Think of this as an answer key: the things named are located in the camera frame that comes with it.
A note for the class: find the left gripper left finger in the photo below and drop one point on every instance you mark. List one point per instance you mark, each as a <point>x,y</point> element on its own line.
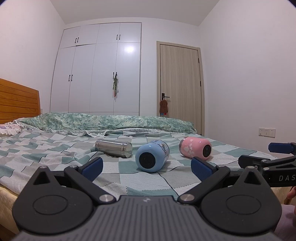
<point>56,202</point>

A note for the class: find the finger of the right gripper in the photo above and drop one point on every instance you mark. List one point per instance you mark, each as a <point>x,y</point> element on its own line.
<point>282,147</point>
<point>245,160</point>

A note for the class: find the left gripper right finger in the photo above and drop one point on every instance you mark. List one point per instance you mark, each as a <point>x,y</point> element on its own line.
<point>234,202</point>

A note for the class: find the blue cartoon cup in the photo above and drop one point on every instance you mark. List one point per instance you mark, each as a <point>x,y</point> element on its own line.
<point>152,156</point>

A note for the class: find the pink cup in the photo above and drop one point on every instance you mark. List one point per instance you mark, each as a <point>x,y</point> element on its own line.
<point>195,147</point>

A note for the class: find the person's right hand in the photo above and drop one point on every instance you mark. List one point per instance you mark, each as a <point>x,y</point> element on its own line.
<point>291,195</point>

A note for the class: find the floral pillow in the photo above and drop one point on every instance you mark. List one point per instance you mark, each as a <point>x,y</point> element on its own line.
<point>7,130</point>

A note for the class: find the stainless steel bottle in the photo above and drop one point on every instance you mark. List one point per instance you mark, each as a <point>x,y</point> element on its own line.
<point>114,148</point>

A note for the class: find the brown plush toy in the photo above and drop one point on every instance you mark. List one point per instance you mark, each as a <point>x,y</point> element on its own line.
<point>163,107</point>

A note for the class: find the wooden door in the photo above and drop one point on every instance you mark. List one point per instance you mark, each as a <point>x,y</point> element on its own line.
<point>180,76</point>

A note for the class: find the wooden headboard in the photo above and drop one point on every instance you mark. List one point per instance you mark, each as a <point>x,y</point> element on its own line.
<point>18,101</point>

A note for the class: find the hanging ornament on wardrobe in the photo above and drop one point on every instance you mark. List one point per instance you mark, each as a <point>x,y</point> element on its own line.
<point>115,85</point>

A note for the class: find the white wardrobe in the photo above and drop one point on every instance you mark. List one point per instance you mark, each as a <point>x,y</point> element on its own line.
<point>87,59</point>

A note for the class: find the wall power socket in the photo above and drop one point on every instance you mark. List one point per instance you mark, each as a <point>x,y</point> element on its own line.
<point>266,132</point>

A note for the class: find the black door handle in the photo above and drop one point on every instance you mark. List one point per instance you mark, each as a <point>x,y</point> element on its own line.
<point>164,96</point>

